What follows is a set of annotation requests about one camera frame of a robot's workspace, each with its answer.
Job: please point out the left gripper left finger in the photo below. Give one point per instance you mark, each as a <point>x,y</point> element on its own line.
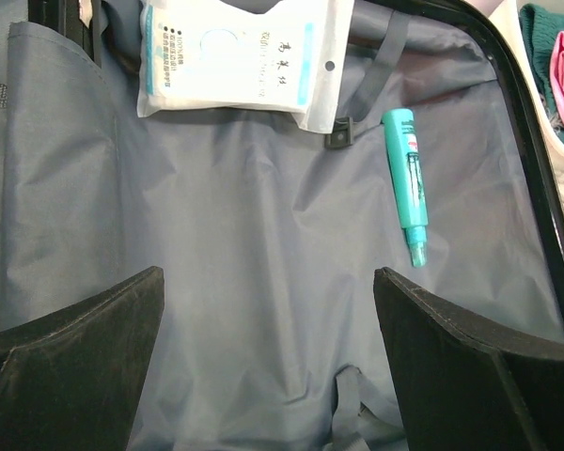
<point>72,380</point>

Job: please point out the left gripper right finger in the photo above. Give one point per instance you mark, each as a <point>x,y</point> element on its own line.
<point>465,382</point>

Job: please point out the pink and teal kids suitcase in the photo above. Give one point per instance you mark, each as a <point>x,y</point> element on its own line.
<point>269,237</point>

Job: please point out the dark teal garment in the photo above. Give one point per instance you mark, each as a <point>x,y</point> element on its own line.
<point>540,27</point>

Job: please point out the white rectangular plastic basin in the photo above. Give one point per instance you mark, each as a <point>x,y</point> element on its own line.
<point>505,18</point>

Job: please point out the teal spray bottle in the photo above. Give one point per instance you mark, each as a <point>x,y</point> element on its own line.
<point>406,173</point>

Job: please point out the white packet in suitcase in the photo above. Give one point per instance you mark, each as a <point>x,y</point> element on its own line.
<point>210,54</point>

